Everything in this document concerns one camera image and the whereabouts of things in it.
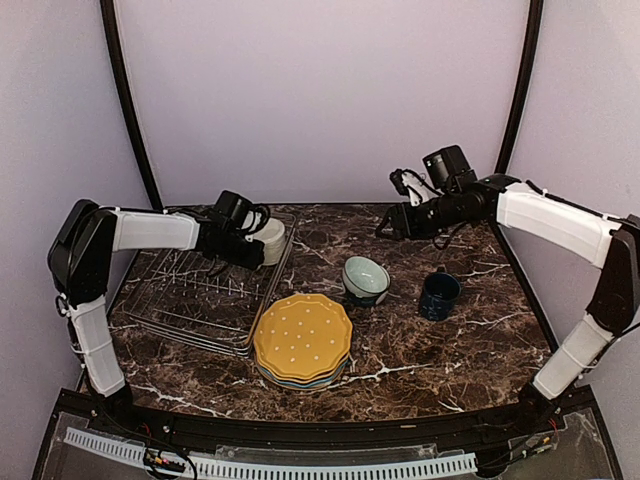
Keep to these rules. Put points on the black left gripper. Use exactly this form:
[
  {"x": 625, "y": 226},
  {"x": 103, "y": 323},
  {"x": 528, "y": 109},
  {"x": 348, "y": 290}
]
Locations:
[{"x": 253, "y": 261}]

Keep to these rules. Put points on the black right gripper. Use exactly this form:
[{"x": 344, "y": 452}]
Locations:
[{"x": 402, "y": 213}]

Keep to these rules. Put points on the cream ribbed mug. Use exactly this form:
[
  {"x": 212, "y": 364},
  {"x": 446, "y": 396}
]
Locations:
[{"x": 272, "y": 235}]

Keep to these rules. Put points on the metal wire dish rack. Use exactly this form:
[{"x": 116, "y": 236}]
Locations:
[{"x": 208, "y": 304}]

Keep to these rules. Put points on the dark blue mug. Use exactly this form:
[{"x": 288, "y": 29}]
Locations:
[{"x": 439, "y": 295}]

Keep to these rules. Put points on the yellow dotted top plate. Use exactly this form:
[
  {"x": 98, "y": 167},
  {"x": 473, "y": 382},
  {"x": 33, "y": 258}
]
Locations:
[{"x": 303, "y": 332}]

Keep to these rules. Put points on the blue plate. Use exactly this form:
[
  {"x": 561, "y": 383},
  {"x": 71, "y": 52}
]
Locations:
[{"x": 325, "y": 374}]

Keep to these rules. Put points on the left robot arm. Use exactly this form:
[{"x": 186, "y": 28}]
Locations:
[{"x": 80, "y": 260}]

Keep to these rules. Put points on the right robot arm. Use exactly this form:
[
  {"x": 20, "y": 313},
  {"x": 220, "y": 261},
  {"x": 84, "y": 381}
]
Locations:
[{"x": 452, "y": 195}]

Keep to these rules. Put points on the light green ceramic bowl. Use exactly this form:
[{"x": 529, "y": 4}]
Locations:
[{"x": 364, "y": 278}]

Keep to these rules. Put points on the left wiring bundle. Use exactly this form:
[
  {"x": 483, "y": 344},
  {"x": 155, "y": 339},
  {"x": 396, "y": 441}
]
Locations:
[{"x": 162, "y": 457}]

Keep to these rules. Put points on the wiring bundle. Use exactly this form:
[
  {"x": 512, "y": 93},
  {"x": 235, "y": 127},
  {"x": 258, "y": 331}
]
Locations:
[
  {"x": 162, "y": 457},
  {"x": 535, "y": 445}
]

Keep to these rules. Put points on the right wiring bundle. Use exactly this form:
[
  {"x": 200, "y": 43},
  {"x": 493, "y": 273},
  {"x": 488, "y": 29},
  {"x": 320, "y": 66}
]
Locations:
[{"x": 535, "y": 445}]

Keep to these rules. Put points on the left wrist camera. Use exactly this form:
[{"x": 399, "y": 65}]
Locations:
[{"x": 256, "y": 219}]

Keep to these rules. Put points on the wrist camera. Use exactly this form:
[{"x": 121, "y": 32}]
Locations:
[
  {"x": 409, "y": 183},
  {"x": 256, "y": 219}
]

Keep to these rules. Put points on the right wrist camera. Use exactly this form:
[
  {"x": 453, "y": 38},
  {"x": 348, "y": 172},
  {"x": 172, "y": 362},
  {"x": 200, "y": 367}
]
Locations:
[{"x": 409, "y": 183}]

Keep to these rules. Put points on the black front rail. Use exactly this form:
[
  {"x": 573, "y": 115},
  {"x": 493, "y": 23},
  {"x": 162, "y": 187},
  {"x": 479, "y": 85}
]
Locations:
[{"x": 494, "y": 430}]

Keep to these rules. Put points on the light blue slotted cable duct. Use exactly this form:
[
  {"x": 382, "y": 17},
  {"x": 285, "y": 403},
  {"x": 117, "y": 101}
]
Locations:
[{"x": 253, "y": 463}]

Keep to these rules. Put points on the right black frame post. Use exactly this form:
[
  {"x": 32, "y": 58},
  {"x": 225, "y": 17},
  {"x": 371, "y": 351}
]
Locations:
[{"x": 522, "y": 84}]

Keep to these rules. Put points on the black frame post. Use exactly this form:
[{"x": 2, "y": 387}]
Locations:
[
  {"x": 522, "y": 84},
  {"x": 128, "y": 109}
]

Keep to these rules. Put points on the left black frame post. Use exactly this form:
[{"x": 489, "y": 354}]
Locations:
[{"x": 128, "y": 109}]

